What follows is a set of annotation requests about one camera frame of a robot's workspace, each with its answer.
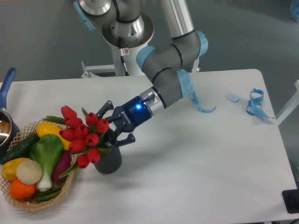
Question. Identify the black device at edge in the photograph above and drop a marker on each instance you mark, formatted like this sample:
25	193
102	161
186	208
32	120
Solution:
291	200

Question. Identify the purple sweet potato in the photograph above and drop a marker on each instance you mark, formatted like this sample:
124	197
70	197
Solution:
63	164

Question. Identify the red tulip bouquet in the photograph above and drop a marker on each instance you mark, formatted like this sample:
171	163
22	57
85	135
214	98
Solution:
83	138

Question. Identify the blue ribbon strip right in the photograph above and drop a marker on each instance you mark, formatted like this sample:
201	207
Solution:
254	106

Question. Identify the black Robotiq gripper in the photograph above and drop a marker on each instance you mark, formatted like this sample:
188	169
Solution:
125	119

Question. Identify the blue handled saucepan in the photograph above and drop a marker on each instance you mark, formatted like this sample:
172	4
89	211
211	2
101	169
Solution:
8	129

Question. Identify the blue curled ribbon strip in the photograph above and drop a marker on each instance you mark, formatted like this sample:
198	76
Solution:
197	105

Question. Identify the green bean pods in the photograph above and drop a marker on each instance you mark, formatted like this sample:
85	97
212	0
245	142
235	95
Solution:
47	195

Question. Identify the dark green cucumber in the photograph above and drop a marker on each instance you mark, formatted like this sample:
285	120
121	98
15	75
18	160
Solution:
21	150

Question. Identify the dark grey ribbed vase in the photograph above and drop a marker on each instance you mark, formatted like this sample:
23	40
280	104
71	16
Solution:
110	161

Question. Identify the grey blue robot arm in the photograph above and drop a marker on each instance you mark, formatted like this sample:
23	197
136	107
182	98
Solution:
127	29

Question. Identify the green bok choy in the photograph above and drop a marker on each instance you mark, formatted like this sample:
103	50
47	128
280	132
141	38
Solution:
46	152

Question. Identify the woven wicker basket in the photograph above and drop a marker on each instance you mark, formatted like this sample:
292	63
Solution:
30	204

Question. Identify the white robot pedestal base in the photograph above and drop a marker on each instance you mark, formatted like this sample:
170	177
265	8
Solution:
148	60

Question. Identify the light blue bottle cap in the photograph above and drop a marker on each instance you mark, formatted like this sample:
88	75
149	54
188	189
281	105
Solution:
233	97

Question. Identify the orange fruit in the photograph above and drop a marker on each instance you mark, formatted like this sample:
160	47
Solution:
19	190

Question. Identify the white frame at right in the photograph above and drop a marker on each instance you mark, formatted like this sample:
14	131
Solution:
292	103

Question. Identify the cream white garlic bun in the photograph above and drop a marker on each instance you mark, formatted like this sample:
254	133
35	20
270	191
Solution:
29	172

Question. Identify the yellow bell pepper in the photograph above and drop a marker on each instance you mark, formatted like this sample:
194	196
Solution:
10	167

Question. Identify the yellow squash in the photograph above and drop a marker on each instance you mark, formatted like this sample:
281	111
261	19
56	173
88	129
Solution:
45	128

